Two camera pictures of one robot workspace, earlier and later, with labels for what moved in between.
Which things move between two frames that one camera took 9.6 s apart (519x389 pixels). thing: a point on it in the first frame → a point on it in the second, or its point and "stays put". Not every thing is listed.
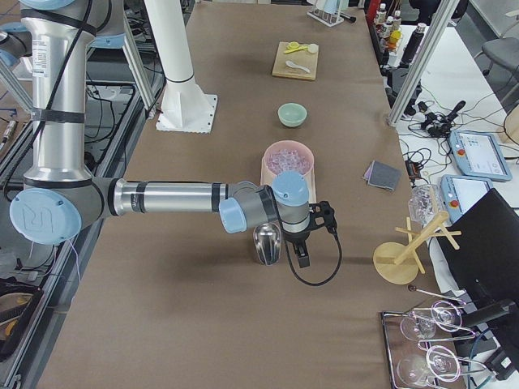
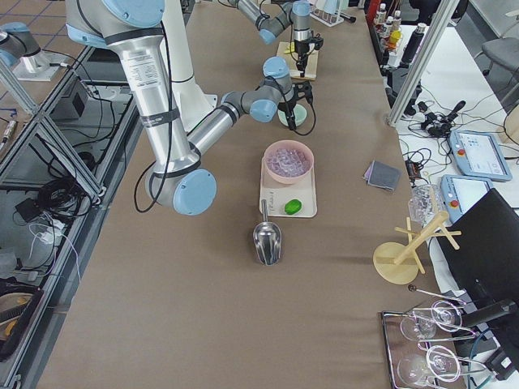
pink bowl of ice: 289,156 stays put
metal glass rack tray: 422,345 stays put
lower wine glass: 441,363 stays put
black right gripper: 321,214 → 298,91
